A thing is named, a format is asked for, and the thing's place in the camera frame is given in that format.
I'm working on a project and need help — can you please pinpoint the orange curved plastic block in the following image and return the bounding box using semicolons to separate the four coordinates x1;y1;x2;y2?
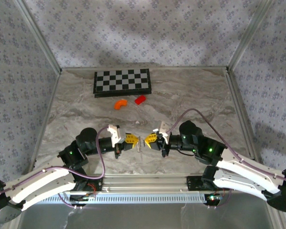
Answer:
113;99;128;110

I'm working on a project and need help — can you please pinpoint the small red plastic block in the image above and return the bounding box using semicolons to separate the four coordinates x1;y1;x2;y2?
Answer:
134;94;147;105

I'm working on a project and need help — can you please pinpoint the black and white chessboard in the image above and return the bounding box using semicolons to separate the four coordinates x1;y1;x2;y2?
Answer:
93;68;153;98

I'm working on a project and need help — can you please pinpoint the small circuit board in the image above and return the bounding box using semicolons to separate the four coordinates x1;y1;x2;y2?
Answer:
70;194;96;203
205;194;224;203

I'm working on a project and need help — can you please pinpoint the grey metal sheet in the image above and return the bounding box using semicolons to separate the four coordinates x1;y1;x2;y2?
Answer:
14;202;281;229

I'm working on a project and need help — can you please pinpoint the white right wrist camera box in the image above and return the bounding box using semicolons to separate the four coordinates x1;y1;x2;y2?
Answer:
152;121;174;144

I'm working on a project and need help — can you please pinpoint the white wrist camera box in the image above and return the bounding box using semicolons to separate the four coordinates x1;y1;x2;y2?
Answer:
107;124;126;147
152;121;174;144

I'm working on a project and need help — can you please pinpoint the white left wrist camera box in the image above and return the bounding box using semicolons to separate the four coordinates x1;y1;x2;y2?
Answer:
107;124;126;147

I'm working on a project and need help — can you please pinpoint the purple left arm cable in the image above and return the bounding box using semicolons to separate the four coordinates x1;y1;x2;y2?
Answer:
0;125;109;220

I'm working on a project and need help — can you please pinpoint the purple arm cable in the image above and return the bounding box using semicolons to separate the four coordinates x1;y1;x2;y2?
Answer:
0;125;109;220
166;108;286;210

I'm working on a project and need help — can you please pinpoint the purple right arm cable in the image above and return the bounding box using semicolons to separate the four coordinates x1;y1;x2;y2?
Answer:
166;108;286;210

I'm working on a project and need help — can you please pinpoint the aluminium mounting rail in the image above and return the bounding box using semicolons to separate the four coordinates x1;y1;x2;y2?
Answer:
61;173;220;193

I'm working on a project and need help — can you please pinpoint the thin aluminium side rail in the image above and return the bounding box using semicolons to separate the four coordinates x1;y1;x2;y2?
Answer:
30;70;62;167

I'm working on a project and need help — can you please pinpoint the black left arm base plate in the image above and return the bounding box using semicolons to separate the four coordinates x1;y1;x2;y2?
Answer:
84;176;103;191

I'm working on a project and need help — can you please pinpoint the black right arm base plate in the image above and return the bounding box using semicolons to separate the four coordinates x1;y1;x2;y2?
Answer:
187;176;207;191

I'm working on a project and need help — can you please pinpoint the slotted grey cable duct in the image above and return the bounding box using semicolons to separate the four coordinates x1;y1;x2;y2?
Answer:
38;192;221;205

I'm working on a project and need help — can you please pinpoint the double aluminium side rail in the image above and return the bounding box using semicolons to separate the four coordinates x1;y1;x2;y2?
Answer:
225;68;260;167

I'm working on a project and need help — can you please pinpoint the long aluminium edge rail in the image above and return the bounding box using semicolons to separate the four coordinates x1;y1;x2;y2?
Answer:
61;66;229;71

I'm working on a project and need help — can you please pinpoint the aluminium frame post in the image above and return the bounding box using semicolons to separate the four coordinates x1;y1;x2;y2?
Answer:
14;0;63;73
227;0;276;72

